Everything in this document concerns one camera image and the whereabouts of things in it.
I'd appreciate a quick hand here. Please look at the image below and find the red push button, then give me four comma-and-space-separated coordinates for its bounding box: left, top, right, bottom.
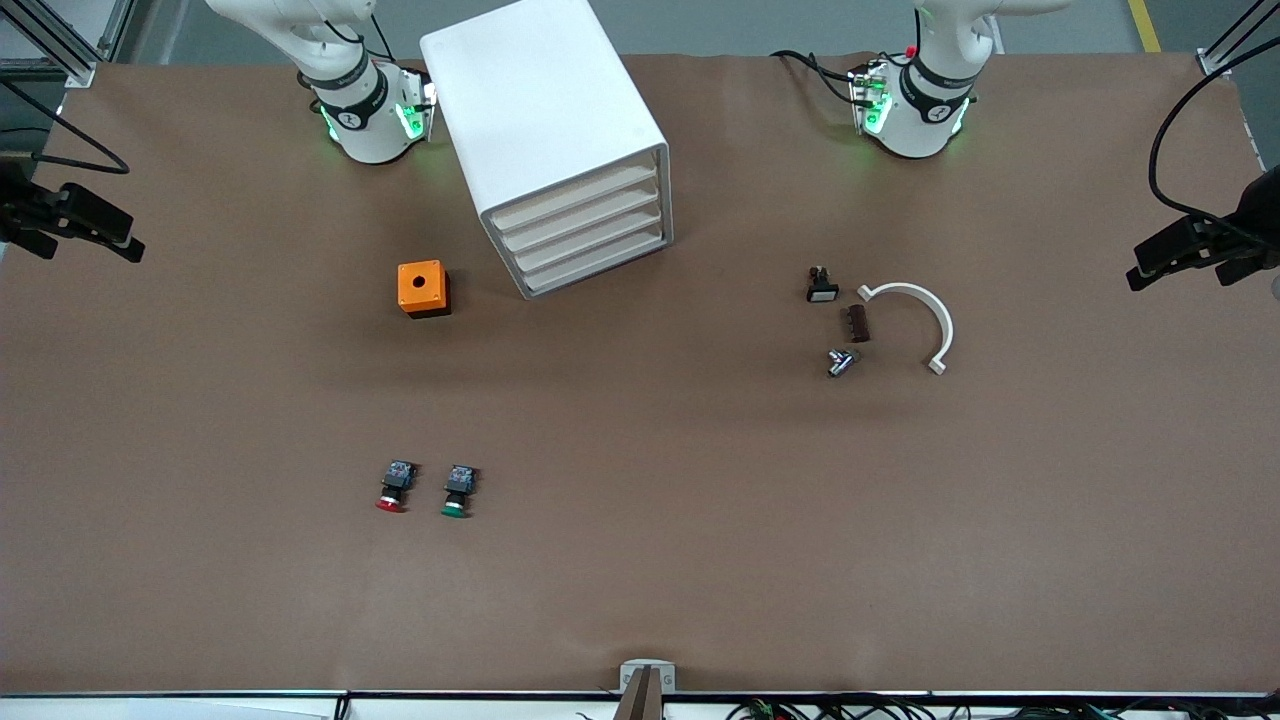
375, 460, 418, 514

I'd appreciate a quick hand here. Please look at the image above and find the green push button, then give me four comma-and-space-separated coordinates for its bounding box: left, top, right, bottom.
440, 464, 479, 520

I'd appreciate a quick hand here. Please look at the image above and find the orange box with hole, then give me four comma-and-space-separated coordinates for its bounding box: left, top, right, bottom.
397, 260, 452, 320

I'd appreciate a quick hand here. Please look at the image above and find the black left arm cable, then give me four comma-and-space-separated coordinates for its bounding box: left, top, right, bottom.
1148, 35, 1280, 231

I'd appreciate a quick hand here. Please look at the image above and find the aluminium frame post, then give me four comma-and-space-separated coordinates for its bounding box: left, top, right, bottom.
0, 0, 136, 89
1197, 0, 1280, 78

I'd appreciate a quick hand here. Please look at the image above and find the white curved bracket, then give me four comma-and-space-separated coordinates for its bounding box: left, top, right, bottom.
857, 282, 955, 376

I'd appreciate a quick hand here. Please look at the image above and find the black base cable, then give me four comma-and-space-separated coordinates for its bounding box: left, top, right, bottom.
770, 48, 863, 106

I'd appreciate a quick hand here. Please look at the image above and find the black cable bundle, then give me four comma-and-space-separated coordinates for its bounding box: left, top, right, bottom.
730, 695, 1280, 720

